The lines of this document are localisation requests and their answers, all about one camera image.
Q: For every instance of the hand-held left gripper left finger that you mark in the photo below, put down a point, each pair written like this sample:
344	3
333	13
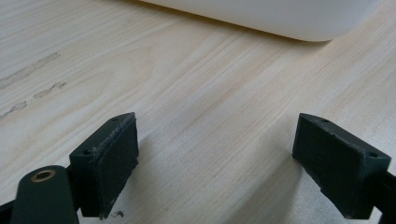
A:
106	168

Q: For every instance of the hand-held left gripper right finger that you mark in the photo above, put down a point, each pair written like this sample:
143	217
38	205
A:
339	165

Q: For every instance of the white plastic container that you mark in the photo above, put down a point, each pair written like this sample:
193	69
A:
274	15

